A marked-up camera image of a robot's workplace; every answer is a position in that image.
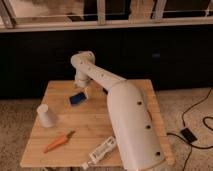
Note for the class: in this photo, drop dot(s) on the clear plastic bottle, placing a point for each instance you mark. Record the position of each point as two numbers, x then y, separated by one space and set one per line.
100 152

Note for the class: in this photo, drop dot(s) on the window frame rail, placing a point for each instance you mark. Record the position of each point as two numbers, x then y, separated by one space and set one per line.
45 15

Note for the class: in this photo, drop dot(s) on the white paper cup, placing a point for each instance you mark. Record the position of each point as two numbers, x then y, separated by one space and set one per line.
47 117

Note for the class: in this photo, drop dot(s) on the orange toy carrot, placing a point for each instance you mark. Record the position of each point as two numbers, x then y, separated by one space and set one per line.
59 141

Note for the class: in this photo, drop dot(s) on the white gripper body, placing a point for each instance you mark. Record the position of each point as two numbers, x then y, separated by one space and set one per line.
82 83

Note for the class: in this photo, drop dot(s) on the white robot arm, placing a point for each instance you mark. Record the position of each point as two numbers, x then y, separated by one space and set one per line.
137 141

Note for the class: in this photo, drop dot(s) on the black power adapter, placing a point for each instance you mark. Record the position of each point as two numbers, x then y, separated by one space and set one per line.
188 135

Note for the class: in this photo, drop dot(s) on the black cabinet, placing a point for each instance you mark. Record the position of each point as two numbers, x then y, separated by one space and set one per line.
171 57

